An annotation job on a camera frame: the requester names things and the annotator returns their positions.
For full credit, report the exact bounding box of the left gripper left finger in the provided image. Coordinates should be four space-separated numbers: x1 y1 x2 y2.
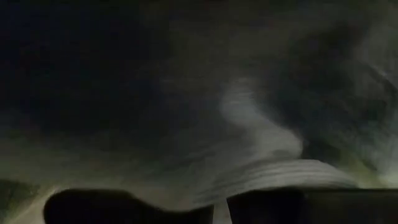
43 189 215 224

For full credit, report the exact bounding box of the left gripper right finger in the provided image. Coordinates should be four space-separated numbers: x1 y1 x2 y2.
226 188 398 224

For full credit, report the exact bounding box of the dark green buttoned garment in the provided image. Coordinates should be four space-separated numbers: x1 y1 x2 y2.
0 0 398 224

